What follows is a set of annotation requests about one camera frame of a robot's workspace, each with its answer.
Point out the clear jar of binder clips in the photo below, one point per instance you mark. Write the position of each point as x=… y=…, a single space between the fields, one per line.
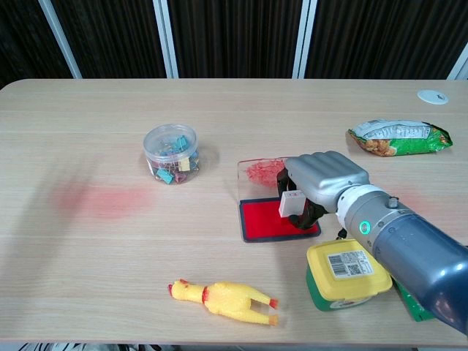
x=171 y=155

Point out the yellow rubber chicken toy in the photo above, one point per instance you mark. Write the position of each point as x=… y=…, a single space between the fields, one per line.
x=228 y=298

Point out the green white snack bag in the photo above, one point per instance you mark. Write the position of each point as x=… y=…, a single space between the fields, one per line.
x=402 y=140

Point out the white partition frame post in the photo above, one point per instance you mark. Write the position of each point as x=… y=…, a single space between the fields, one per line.
x=460 y=69
x=305 y=36
x=165 y=36
x=60 y=36

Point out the green tub with yellow lid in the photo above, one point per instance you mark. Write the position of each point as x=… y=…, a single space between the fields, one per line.
x=340 y=281

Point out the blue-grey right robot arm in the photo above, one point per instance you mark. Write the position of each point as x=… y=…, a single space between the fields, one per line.
x=413 y=248

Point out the white stamp block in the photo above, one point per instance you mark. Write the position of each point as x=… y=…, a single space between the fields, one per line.
x=290 y=204

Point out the dark ribbed partition panel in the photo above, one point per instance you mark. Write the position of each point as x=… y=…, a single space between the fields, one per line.
x=234 y=36
x=109 y=36
x=384 y=36
x=22 y=36

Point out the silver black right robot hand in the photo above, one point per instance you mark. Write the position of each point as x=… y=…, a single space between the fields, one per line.
x=325 y=172

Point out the small green sachet packet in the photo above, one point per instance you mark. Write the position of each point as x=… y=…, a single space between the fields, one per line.
x=411 y=305

